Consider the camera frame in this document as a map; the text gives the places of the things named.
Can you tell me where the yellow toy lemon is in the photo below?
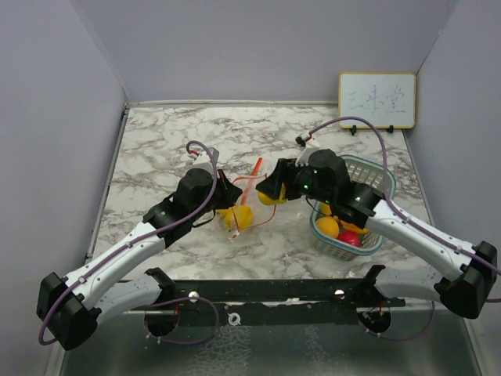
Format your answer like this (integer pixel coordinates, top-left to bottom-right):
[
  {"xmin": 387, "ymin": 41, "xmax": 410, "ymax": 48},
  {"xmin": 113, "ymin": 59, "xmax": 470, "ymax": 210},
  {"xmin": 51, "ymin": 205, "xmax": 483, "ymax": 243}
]
[{"xmin": 258, "ymin": 183, "xmax": 287, "ymax": 207}]

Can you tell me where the orange-yellow toy bell pepper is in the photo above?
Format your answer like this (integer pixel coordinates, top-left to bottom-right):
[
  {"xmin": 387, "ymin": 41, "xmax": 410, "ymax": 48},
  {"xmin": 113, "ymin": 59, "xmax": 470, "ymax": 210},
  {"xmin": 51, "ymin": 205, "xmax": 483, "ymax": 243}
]
[{"xmin": 315, "ymin": 216, "xmax": 340, "ymax": 239}]

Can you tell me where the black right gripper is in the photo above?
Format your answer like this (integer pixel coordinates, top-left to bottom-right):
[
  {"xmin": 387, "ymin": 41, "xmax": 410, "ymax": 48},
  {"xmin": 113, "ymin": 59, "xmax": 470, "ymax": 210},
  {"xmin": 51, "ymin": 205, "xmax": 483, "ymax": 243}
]
[{"xmin": 259, "ymin": 156, "xmax": 335, "ymax": 205}]

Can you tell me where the red toy fruit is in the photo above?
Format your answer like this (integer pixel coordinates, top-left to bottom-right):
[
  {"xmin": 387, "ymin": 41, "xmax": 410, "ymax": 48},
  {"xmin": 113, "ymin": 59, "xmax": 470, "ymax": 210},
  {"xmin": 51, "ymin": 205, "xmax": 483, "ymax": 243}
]
[{"xmin": 337, "ymin": 231, "xmax": 362, "ymax": 248}]

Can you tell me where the small framed whiteboard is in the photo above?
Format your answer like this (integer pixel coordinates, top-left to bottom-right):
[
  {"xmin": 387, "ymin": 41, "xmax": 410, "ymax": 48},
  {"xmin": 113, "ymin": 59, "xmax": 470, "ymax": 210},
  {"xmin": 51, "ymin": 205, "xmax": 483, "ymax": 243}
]
[{"xmin": 338, "ymin": 72, "xmax": 416, "ymax": 131}]

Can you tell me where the yellow toy bell pepper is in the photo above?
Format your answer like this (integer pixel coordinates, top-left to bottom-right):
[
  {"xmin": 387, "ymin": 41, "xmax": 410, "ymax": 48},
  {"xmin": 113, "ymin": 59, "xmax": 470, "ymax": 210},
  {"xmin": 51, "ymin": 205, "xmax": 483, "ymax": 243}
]
[{"xmin": 232, "ymin": 205, "xmax": 253, "ymax": 231}]

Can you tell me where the clear orange-zip bag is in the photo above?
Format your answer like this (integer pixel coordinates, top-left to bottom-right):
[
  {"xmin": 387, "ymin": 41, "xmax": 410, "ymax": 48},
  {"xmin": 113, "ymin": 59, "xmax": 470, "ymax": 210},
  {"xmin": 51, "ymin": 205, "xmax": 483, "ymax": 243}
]
[{"xmin": 225, "ymin": 156, "xmax": 310, "ymax": 240}]

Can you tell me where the yellow toy apple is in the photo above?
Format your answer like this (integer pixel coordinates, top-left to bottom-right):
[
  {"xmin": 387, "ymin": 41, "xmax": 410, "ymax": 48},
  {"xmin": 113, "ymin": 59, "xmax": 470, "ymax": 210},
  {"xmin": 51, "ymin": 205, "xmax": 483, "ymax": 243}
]
[{"xmin": 216, "ymin": 208, "xmax": 233, "ymax": 231}]

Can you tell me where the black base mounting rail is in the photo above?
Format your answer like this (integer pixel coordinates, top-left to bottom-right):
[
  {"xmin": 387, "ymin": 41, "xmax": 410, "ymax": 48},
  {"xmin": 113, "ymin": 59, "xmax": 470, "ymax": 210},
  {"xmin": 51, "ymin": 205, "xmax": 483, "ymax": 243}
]
[{"xmin": 129, "ymin": 266, "xmax": 405, "ymax": 342}]

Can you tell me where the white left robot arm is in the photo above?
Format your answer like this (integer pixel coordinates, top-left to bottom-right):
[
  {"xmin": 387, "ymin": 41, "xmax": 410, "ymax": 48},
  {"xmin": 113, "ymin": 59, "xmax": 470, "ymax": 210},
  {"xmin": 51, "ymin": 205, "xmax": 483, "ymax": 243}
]
[{"xmin": 36, "ymin": 168, "xmax": 243, "ymax": 350}]

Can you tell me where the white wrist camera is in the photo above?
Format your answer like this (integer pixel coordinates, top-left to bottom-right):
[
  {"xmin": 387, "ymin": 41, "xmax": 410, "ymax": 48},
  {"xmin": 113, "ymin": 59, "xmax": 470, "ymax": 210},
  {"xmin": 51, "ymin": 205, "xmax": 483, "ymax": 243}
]
[
  {"xmin": 295, "ymin": 134, "xmax": 320, "ymax": 167},
  {"xmin": 192, "ymin": 147, "xmax": 219, "ymax": 172}
]

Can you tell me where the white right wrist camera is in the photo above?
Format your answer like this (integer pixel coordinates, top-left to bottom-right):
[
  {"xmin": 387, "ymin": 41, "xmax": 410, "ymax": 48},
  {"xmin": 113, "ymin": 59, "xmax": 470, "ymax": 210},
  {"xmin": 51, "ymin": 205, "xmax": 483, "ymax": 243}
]
[{"xmin": 295, "ymin": 134, "xmax": 320, "ymax": 167}]

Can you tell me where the pale green plastic basket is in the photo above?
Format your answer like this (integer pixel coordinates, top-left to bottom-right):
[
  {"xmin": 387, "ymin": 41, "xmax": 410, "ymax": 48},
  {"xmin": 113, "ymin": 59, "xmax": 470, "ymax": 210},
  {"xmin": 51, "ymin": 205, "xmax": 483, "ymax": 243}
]
[{"xmin": 309, "ymin": 154, "xmax": 397, "ymax": 261}]

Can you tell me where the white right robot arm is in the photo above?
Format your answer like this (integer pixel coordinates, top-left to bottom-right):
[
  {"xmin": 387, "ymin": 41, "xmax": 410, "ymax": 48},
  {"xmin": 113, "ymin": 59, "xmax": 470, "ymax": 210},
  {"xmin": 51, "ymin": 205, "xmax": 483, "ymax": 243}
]
[{"xmin": 256, "ymin": 149, "xmax": 500, "ymax": 319}]

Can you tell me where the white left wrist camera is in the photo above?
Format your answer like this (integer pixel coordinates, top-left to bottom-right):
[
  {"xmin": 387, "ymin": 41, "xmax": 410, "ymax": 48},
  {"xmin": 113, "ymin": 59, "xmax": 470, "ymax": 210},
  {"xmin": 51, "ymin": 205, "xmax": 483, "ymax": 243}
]
[{"xmin": 192, "ymin": 147, "xmax": 219, "ymax": 172}]

